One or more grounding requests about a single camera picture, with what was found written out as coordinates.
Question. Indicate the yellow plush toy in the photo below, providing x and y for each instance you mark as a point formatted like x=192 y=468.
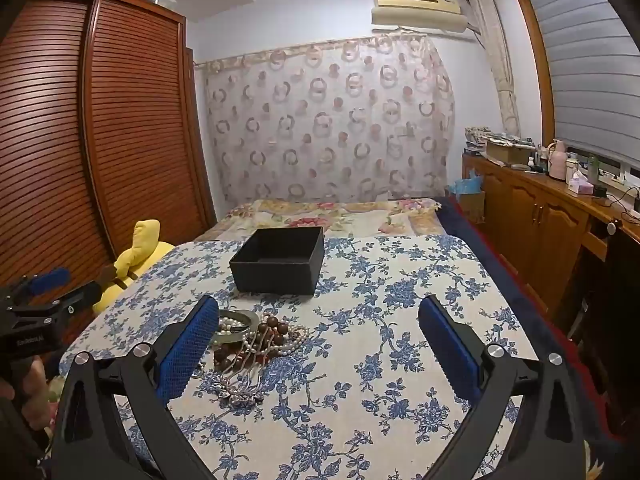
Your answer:
x=145 y=255

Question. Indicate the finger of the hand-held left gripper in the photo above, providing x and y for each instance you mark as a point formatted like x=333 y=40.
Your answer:
x=75 y=299
x=50 y=278

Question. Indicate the beige window curtain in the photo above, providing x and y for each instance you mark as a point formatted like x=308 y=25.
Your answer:
x=500 y=60

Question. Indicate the blue plastic bag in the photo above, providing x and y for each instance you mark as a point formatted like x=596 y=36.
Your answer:
x=467 y=184

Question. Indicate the person's left hand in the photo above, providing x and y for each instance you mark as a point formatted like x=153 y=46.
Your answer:
x=32 y=390

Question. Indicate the blue floral tablecloth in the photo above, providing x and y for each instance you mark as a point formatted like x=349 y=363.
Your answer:
x=380 y=310

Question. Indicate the pile of papers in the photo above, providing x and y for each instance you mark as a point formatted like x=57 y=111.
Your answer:
x=480 y=136

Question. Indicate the brown box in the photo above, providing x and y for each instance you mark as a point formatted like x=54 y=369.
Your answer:
x=507 y=152

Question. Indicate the green bottle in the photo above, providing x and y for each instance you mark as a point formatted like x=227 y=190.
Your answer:
x=593 y=169

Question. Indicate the black storage box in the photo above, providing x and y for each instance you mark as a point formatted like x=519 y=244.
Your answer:
x=272 y=275

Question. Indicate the wooden louvered wardrobe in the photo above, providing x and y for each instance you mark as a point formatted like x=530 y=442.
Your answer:
x=125 y=135

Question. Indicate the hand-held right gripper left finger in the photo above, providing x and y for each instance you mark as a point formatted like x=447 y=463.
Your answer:
x=187 y=345

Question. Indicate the circle print curtain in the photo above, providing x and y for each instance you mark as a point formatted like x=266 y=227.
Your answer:
x=325 y=125

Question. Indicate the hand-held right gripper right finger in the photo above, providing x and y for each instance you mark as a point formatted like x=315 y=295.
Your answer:
x=450 y=355

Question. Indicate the grey-green bangle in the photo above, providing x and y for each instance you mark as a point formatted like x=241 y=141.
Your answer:
x=250 y=319

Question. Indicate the cardboard box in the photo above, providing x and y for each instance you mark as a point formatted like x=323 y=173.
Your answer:
x=472 y=207

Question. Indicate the silver ornate hairpin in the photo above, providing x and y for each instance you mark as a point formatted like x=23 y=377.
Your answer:
x=240 y=394

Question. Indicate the beige air conditioner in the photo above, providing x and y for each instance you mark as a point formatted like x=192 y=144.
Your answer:
x=420 y=5

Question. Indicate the wooden sideboard cabinet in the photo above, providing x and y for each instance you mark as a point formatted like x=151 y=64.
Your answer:
x=525 y=210

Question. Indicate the pink thermos jug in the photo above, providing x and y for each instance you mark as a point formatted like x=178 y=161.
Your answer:
x=557 y=162

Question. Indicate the grey window blind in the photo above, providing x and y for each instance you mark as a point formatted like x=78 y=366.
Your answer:
x=590 y=70

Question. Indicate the pink tissue box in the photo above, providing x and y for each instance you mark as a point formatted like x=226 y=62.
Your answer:
x=580 y=184

